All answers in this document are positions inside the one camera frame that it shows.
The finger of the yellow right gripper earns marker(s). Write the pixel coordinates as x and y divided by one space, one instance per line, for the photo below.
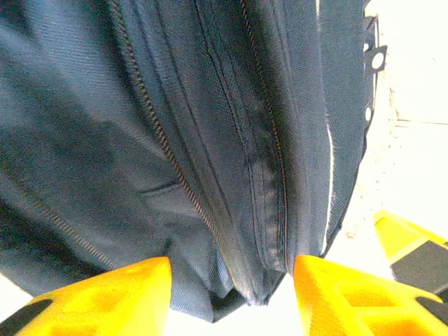
413 245

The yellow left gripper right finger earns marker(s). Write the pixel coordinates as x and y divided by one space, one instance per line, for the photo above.
350 301

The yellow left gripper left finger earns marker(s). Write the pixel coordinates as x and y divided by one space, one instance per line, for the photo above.
105 301

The navy blue backpack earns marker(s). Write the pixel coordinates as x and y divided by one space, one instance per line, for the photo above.
175 140

